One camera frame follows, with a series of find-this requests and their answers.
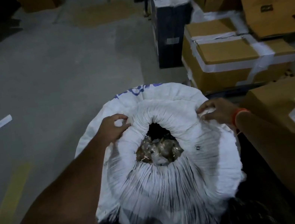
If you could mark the person's left hand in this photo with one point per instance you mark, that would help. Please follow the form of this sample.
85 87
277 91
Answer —
109 131

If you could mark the person's right hand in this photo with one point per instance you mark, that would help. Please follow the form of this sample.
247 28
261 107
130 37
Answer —
221 113

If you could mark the person's right thumb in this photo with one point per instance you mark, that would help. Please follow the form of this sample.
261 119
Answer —
207 117

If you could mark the person's left thumb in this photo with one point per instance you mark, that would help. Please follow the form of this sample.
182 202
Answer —
125 129

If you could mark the white woven sack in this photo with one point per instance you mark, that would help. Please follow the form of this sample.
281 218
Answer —
178 190

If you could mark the person's left forearm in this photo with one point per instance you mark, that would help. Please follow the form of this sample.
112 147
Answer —
56 209

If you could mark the person's right forearm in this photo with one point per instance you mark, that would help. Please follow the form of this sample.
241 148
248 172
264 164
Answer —
291 153

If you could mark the orange wristband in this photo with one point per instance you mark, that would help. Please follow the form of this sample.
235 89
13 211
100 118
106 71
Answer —
237 115

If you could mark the clear packets of brown items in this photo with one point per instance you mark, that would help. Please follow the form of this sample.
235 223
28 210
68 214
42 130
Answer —
160 151

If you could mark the large taped cardboard box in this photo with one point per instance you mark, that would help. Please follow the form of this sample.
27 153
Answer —
226 56

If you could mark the plain cardboard box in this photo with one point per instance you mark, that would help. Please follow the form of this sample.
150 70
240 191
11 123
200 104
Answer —
270 100

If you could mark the black box with white top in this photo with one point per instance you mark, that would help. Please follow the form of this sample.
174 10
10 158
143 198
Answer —
168 21

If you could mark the flat cardboard on floor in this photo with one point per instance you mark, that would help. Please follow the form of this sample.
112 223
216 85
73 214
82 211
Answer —
104 11

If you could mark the white paper label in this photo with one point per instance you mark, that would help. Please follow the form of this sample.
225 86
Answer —
1 123

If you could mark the brown cardboard box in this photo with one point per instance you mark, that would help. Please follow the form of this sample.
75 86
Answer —
38 1

